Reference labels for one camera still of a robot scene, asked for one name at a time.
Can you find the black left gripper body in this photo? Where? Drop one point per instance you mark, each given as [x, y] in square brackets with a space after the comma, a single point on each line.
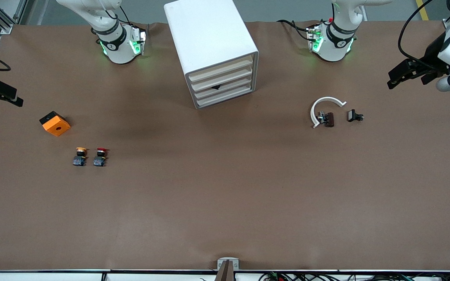
[433, 54]

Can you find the red push button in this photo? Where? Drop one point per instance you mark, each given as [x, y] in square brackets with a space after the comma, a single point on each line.
[100, 158]

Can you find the white drawer holding red button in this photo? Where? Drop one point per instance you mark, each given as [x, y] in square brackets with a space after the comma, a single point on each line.
[240, 72]

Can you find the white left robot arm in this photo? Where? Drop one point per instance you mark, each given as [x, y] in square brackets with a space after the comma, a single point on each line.
[336, 47]

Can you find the orange and black button box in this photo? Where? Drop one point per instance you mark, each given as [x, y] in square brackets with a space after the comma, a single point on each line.
[56, 125]

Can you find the orange push button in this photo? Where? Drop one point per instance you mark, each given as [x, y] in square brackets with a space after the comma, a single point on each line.
[80, 158]

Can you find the empty white drawer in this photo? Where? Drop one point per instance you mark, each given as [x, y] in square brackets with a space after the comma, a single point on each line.
[240, 88]
[240, 64]

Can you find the white drawer holding green button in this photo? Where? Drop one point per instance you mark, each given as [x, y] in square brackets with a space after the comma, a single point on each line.
[240, 80]

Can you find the white drawer cabinet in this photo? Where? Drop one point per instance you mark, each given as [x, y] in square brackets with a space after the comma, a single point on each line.
[205, 35]

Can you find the small black component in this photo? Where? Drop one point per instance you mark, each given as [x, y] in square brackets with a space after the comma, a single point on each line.
[353, 115]

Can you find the white curved plastic piece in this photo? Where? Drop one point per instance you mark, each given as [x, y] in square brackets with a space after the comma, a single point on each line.
[326, 99]

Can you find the small brown component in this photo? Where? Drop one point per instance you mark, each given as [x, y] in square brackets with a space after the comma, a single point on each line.
[329, 119]

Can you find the brown table cover mat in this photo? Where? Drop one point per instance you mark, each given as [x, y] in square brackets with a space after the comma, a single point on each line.
[209, 195]

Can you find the white table edge rail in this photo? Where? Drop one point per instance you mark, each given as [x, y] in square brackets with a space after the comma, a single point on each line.
[33, 276]

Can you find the grey metal bracket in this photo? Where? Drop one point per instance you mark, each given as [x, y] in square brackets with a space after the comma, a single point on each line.
[228, 260]

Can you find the brown tapered post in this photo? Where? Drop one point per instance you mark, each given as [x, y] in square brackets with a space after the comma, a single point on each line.
[225, 273]

